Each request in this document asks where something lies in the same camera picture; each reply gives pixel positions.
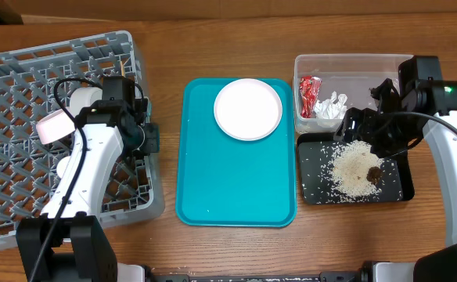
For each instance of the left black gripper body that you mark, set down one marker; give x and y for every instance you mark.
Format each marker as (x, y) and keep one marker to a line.
(148, 139)

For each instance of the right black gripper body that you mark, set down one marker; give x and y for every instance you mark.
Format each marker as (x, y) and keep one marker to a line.
(358, 125)

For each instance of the brown food scrap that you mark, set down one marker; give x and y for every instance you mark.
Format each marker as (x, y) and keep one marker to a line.
(374, 175)

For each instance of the white rice pile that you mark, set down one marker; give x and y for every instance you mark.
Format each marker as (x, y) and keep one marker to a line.
(335, 172)

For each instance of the white tissue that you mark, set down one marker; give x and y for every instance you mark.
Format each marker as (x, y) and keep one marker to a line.
(333, 108)

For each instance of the grey-green bowl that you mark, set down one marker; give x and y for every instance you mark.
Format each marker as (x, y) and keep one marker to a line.
(83, 97)

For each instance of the white paper cup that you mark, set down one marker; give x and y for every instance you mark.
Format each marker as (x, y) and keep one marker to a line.
(62, 166)

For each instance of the pink bowl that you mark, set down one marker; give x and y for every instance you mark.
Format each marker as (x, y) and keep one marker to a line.
(54, 126)

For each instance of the red snack wrapper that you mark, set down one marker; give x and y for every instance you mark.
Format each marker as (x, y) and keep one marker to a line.
(309, 88)

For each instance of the white round plate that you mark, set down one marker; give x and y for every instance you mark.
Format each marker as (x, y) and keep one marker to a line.
(248, 109)

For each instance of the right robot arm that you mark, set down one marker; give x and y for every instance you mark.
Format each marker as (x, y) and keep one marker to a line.
(426, 109)

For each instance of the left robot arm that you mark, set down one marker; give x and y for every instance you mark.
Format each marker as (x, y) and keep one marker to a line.
(66, 242)

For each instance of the black food waste tray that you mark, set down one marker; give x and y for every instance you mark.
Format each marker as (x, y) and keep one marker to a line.
(396, 183)

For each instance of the clear plastic waste bin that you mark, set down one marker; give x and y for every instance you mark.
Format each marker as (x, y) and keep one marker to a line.
(350, 74)

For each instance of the grey plastic dishwasher rack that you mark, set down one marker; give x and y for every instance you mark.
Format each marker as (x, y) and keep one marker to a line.
(37, 81)

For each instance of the teal plastic tray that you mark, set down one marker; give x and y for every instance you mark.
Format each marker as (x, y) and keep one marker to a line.
(223, 181)

